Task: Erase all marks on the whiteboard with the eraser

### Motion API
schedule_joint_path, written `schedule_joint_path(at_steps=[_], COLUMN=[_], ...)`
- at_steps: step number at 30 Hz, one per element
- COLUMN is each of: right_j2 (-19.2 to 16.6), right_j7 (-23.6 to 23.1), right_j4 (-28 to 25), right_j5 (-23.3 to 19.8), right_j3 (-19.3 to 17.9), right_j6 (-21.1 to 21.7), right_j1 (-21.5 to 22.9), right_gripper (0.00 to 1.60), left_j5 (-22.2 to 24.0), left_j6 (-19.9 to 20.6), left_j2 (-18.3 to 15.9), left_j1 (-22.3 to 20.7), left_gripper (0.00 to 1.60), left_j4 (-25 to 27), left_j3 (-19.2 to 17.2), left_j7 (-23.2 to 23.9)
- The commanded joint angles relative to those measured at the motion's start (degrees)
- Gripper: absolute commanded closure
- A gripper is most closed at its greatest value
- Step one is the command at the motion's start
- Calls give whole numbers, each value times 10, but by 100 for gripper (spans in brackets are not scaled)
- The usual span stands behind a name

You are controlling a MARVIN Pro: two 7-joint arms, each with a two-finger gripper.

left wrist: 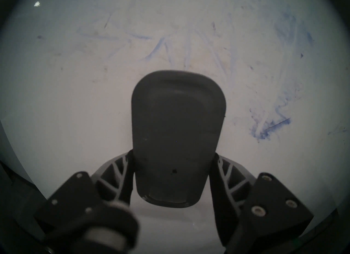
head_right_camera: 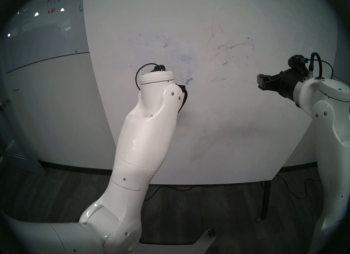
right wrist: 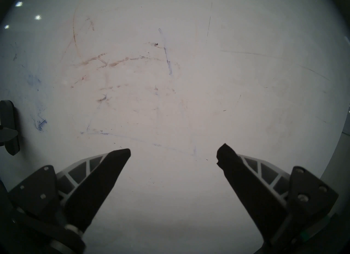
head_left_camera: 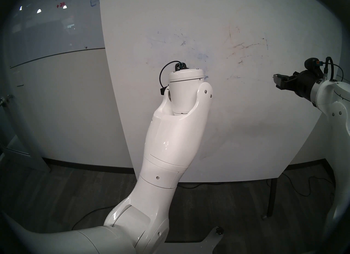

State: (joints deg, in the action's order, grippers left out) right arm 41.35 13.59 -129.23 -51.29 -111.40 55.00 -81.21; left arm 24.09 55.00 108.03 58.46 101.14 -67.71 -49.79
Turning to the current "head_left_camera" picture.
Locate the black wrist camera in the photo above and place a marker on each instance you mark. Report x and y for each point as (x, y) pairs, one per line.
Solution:
(313, 65)
(181, 67)

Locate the black whiteboard stand leg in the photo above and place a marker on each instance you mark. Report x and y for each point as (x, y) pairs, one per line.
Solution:
(272, 198)

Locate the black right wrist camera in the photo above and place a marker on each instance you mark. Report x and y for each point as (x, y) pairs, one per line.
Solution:
(313, 65)

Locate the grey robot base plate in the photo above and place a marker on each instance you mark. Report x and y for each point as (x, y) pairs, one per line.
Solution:
(212, 242)

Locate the glass wall board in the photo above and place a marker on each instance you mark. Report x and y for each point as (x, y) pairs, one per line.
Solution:
(54, 26)

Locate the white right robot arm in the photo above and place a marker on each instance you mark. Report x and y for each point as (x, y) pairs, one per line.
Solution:
(336, 114)

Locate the white freestanding whiteboard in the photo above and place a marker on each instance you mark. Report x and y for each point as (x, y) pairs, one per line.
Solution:
(259, 119)

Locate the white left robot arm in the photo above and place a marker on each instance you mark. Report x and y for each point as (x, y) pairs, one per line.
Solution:
(175, 136)

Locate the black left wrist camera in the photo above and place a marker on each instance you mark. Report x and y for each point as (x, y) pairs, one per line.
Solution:
(181, 67)

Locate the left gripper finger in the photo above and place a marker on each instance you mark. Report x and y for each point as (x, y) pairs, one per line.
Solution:
(163, 91)

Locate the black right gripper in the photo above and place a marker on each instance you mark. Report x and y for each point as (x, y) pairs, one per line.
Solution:
(305, 84)

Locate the black levelling foot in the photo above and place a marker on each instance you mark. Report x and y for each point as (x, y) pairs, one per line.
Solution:
(219, 230)

